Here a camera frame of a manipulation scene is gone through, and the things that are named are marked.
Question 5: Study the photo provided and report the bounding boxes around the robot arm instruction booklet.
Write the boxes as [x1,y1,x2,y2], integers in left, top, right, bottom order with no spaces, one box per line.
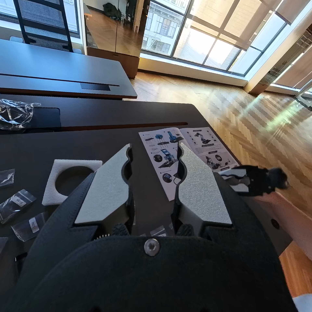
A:
[138,127,240,201]

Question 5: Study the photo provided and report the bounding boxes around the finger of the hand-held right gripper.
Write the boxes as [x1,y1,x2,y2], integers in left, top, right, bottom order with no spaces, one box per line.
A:
[228,179,249,193]
[219,166,248,178]

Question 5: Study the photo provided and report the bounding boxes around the white foam square with hole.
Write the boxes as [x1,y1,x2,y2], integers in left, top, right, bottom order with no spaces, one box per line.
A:
[42,159,103,206]

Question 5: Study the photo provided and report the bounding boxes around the person's white clothing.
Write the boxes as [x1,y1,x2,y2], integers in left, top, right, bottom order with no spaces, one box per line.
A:
[293,294,312,312]

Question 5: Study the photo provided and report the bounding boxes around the empty black desk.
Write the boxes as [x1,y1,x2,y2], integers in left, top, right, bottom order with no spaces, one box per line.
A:
[0,39,137,100]

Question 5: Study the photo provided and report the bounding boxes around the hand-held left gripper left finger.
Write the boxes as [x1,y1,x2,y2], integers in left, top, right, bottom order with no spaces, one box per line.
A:
[74,143,135,235]

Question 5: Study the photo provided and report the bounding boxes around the black mesh office chair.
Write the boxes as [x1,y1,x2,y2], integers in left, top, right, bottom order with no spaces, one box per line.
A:
[10,0,82,54]

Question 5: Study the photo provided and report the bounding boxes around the mirrored wooden cabinet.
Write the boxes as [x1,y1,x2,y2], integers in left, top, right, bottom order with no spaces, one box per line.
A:
[83,0,151,79]

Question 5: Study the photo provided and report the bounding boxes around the crumpled clear plastic wrap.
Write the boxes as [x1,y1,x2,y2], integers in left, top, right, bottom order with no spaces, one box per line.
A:
[0,99,41,130]

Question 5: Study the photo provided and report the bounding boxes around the person's right forearm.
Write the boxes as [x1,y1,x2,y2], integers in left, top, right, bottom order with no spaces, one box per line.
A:
[254,191,312,242]

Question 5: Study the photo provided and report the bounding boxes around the scattered small screw bags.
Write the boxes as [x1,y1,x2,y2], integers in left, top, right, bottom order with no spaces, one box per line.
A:
[0,169,175,254]

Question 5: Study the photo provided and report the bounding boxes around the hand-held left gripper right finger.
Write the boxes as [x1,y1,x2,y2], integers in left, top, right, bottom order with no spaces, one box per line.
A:
[172,142,233,235]

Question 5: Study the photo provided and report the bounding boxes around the large glass window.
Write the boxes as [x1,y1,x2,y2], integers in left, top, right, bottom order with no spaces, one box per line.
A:
[141,0,312,110]
[0,0,81,38]

